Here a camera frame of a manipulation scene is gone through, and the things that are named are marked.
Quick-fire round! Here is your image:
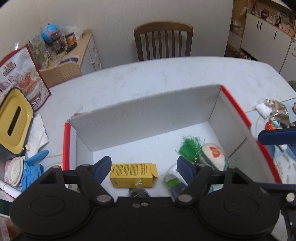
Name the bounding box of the red printed snack bag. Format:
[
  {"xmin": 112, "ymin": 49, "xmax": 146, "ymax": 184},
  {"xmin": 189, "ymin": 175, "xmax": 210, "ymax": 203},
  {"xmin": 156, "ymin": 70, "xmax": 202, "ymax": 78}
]
[{"xmin": 1, "ymin": 45, "xmax": 51, "ymax": 111}]

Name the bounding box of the teal round sharpener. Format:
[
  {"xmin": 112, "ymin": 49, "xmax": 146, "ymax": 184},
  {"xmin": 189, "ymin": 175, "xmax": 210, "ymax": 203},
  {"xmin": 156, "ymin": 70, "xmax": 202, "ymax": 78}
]
[{"xmin": 272, "ymin": 120, "xmax": 280, "ymax": 128}]

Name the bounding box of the blue rubber glove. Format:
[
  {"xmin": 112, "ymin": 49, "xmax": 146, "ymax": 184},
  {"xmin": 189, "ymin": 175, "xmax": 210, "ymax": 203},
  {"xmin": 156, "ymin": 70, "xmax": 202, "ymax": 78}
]
[{"xmin": 21, "ymin": 150, "xmax": 49, "ymax": 192}]

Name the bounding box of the red white cardboard box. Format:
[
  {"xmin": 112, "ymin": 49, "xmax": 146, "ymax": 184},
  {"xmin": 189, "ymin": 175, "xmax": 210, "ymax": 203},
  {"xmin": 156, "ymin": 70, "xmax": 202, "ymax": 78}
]
[{"xmin": 62, "ymin": 85, "xmax": 281, "ymax": 183}]

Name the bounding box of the red white rolled paper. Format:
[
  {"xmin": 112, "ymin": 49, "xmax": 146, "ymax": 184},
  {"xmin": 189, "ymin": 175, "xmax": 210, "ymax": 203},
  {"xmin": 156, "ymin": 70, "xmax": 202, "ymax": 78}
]
[{"xmin": 0, "ymin": 180, "xmax": 22, "ymax": 199}]

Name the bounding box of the white green plush toy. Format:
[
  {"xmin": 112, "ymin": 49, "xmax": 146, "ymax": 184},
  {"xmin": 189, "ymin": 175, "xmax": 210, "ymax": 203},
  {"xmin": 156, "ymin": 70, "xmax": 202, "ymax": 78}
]
[{"xmin": 178, "ymin": 136, "xmax": 229, "ymax": 171}]

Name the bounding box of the white paper napkin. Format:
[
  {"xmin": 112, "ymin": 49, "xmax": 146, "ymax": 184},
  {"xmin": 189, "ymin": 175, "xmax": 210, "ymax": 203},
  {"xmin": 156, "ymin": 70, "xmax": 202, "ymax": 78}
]
[{"xmin": 25, "ymin": 114, "xmax": 49, "ymax": 158}]

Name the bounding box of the green upholstered chair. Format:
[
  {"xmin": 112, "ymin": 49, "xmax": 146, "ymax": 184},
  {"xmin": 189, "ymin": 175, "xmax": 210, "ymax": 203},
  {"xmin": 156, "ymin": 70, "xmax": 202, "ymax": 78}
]
[{"xmin": 288, "ymin": 80, "xmax": 296, "ymax": 92}]

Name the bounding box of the orange red fish toy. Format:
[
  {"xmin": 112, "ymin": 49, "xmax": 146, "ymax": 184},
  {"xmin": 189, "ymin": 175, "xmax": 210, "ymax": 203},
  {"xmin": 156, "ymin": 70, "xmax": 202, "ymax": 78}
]
[{"xmin": 264, "ymin": 121, "xmax": 276, "ymax": 131}]

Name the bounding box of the blue globe toy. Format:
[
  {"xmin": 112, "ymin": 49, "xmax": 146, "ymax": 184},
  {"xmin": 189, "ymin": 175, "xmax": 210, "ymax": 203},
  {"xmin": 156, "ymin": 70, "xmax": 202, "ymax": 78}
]
[{"xmin": 41, "ymin": 24, "xmax": 60, "ymax": 42}]

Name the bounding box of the white wall cabinet unit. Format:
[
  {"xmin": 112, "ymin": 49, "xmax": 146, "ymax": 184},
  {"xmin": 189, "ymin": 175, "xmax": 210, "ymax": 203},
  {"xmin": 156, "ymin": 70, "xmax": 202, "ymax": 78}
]
[{"xmin": 225, "ymin": 0, "xmax": 296, "ymax": 82}]

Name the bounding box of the bag of white pellets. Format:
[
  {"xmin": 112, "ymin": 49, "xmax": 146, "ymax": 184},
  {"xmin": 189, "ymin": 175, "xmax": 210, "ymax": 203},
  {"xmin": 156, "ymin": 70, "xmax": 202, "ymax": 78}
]
[{"xmin": 255, "ymin": 102, "xmax": 273, "ymax": 119}]

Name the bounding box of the silver foil snack bag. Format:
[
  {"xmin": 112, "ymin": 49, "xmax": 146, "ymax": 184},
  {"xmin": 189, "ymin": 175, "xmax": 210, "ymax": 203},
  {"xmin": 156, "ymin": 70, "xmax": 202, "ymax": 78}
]
[{"xmin": 264, "ymin": 99, "xmax": 290, "ymax": 127}]

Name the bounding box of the wooden side cabinet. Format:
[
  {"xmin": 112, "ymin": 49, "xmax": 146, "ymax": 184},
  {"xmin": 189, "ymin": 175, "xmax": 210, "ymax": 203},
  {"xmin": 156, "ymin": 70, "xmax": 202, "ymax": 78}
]
[{"xmin": 40, "ymin": 29, "xmax": 102, "ymax": 88}]

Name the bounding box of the white paper cup lid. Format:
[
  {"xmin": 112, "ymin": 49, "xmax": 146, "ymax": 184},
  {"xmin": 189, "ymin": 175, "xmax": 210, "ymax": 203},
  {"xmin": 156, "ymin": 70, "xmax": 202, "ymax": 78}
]
[{"xmin": 4, "ymin": 157, "xmax": 23, "ymax": 186}]

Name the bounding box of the dark jar orange label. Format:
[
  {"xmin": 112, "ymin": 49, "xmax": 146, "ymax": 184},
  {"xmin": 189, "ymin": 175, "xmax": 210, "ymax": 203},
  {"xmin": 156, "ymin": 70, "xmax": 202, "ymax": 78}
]
[{"xmin": 65, "ymin": 32, "xmax": 77, "ymax": 47}]

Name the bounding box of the yellow cardboard box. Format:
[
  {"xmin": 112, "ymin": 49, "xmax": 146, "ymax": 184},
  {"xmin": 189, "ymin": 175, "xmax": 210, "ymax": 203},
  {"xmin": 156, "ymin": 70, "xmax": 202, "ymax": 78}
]
[{"xmin": 109, "ymin": 163, "xmax": 159, "ymax": 188}]

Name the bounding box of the brown wooden chair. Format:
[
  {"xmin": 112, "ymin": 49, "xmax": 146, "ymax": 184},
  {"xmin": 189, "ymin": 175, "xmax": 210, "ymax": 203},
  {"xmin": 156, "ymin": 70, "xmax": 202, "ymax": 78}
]
[{"xmin": 133, "ymin": 21, "xmax": 194, "ymax": 61}]

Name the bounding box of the yellow tissue box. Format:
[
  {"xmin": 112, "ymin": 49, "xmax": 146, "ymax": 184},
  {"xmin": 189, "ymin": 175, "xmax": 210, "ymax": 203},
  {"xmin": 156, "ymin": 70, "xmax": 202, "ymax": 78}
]
[{"xmin": 0, "ymin": 87, "xmax": 34, "ymax": 159}]

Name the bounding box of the white green plastic pouch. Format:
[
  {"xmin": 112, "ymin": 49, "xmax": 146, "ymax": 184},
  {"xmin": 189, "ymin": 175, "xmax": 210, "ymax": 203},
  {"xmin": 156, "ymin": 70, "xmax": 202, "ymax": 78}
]
[{"xmin": 164, "ymin": 164, "xmax": 187, "ymax": 200}]

